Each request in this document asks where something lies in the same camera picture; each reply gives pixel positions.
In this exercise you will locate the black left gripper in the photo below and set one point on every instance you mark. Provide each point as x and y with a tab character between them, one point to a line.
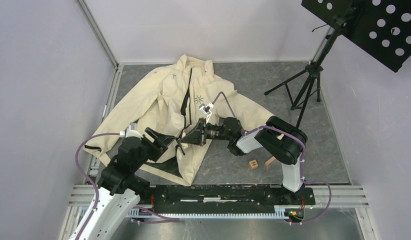
158	147

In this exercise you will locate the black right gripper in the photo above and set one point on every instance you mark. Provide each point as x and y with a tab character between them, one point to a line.
195	136

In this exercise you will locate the cream zip-up jacket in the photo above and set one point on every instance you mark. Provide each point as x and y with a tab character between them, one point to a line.
167	100

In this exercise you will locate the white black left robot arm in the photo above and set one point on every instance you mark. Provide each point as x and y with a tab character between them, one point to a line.
118	189

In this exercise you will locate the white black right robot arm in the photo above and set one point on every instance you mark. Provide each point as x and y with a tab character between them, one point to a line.
283	141

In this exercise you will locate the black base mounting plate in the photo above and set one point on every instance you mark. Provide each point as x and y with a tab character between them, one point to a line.
223	199

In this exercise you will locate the small wooden letter block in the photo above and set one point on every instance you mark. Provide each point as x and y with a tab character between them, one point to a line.
253	164

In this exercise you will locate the small wooden stick block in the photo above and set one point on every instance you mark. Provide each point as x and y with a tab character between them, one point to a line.
269	161

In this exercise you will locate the black music stand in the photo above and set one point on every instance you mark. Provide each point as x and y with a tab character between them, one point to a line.
381	28

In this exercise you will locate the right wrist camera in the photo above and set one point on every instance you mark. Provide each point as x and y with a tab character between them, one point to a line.
207	111

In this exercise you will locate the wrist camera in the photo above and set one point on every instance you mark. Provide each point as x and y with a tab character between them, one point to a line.
207	111
131	131

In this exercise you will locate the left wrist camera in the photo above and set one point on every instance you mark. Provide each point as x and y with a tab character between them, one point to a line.
131	131

